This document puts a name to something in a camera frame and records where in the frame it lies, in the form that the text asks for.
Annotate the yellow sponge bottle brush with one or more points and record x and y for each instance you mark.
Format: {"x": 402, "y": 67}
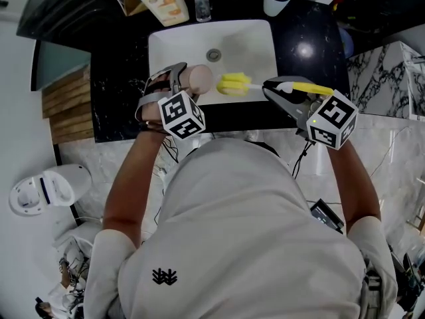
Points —
{"x": 232, "y": 85}

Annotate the clear glass bottle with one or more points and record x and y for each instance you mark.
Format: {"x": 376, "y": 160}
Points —
{"x": 202, "y": 7}

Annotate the blue plate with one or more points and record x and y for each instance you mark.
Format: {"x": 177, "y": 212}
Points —
{"x": 347, "y": 43}

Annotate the person's white shirt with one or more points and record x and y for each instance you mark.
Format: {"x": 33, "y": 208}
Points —
{"x": 232, "y": 238}

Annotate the person's left forearm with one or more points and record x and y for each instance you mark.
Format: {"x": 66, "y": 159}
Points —
{"x": 133, "y": 188}

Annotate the frosted glass panel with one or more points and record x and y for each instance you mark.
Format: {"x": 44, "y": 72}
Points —
{"x": 58, "y": 65}

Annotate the black shelf unit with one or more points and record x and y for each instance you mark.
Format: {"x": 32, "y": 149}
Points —
{"x": 382, "y": 8}

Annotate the white marble veined cabinet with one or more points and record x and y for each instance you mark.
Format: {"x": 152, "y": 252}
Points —
{"x": 375, "y": 85}

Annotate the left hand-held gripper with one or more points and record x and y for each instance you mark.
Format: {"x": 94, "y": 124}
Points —
{"x": 181, "y": 115}

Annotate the black wristband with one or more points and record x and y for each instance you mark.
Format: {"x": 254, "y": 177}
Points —
{"x": 156, "y": 127}

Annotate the person's right forearm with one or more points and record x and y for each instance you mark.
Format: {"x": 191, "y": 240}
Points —
{"x": 355, "y": 188}

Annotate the black screen device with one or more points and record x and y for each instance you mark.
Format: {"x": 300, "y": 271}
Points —
{"x": 327, "y": 216}

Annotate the white appliance with open lid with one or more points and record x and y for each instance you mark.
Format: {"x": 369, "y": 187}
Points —
{"x": 79, "y": 244}

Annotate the white soap bottle orange label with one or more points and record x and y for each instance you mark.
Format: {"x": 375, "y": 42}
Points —
{"x": 162, "y": 2}

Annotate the pale blue cup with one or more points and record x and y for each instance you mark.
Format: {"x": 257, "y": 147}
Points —
{"x": 272, "y": 8}

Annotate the person's left hand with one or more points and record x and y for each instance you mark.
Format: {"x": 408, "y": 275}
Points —
{"x": 152, "y": 115}

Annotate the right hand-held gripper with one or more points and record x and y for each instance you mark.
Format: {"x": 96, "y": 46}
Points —
{"x": 333, "y": 118}

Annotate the white toilet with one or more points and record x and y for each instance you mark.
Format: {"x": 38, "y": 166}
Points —
{"x": 66, "y": 184}

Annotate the pink cup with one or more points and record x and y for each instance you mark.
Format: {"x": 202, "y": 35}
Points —
{"x": 199, "y": 78}

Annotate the white rectangular sink basin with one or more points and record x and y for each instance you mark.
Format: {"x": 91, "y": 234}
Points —
{"x": 179, "y": 45}

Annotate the black marble counter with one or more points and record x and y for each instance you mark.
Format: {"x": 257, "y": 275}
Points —
{"x": 116, "y": 95}

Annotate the wooden steps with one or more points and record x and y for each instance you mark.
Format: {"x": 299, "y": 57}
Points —
{"x": 68, "y": 111}

